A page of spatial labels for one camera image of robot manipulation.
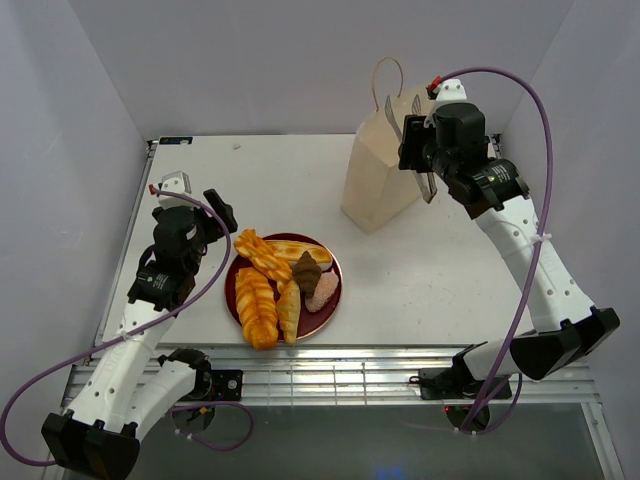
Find metal tongs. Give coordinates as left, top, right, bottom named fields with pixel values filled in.
left=384, top=93, right=438, bottom=204

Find braided orange danish pastry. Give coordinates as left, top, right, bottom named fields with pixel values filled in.
left=235, top=267, right=279, bottom=350

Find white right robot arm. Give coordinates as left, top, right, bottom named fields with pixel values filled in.
left=399, top=102, right=620, bottom=398

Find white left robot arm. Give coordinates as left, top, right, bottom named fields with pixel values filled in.
left=41, top=184, right=238, bottom=479

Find pink sugared bun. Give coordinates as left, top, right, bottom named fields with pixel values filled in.
left=305, top=271, right=340, bottom=313

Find dark red round plate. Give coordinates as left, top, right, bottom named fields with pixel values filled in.
left=224, top=233, right=343, bottom=340

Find aluminium table front rail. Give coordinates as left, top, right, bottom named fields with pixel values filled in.
left=62, top=345, right=600, bottom=407

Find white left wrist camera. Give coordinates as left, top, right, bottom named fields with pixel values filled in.
left=149, top=171, right=192, bottom=210

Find brown chocolate croissant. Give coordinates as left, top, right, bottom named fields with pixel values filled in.
left=292, top=251, right=322, bottom=298

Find small pale baguette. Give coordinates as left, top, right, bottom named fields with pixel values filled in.
left=276, top=280, right=301, bottom=345

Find long white baguette roll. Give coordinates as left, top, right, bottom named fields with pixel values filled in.
left=263, top=239, right=334, bottom=266

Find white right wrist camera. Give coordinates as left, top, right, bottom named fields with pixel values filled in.
left=426, top=76, right=467, bottom=105

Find beige paper bag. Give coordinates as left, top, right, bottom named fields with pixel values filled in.
left=341, top=57, right=433, bottom=234

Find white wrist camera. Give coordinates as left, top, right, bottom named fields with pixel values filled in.
left=149, top=171, right=192, bottom=210
left=426, top=76, right=467, bottom=105

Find twisted orange pastry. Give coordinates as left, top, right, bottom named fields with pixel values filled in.
left=234, top=229, right=293, bottom=284

